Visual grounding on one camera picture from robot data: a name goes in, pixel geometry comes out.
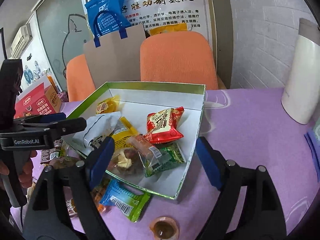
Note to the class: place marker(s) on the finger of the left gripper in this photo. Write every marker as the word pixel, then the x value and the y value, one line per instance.
pixel 57 129
pixel 53 116

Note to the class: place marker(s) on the green gift box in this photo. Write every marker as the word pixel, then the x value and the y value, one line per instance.
pixel 154 108

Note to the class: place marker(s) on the white chinese text poster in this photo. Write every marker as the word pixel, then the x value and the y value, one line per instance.
pixel 197 14

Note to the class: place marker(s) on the red chinese snack packet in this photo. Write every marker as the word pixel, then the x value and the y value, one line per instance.
pixel 161 127

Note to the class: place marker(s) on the white snack packet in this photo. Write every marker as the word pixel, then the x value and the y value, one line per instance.
pixel 98 128

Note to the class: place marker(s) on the blue green snack packet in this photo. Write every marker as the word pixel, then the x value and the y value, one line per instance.
pixel 130 204

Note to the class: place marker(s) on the blue tote bag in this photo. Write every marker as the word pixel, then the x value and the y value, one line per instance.
pixel 105 16

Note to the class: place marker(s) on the yellow transparent snack bag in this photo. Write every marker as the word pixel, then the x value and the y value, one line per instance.
pixel 122 132

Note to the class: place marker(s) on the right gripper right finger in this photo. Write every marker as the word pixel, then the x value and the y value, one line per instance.
pixel 262 215

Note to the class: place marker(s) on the yellow corn snack bag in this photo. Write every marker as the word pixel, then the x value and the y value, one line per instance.
pixel 108 105

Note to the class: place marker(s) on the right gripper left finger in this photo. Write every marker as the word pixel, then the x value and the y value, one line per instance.
pixel 47 216

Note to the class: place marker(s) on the brown cardboard sheet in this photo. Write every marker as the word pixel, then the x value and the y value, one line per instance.
pixel 116 59

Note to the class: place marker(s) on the left orange chair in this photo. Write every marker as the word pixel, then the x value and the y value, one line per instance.
pixel 79 81

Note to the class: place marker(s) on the brown chocolate wafer pack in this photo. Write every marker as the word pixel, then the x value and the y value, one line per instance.
pixel 53 153

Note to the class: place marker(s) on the person's left hand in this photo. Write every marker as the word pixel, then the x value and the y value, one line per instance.
pixel 26 177

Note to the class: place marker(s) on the orange chair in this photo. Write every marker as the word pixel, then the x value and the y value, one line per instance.
pixel 180 57
pixel 79 81

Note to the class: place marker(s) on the red cracker box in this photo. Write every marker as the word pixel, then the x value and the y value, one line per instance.
pixel 40 98

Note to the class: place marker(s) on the brown jelly cup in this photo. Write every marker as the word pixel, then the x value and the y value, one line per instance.
pixel 164 228

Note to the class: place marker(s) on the white thermos jug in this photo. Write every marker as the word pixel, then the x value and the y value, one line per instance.
pixel 301 93

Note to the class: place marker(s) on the wall air conditioner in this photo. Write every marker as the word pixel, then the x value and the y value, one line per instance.
pixel 21 40

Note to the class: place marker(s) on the right orange chair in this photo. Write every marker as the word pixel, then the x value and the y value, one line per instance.
pixel 180 57

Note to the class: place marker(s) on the clear pastry packet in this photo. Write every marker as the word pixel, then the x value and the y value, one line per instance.
pixel 126 162

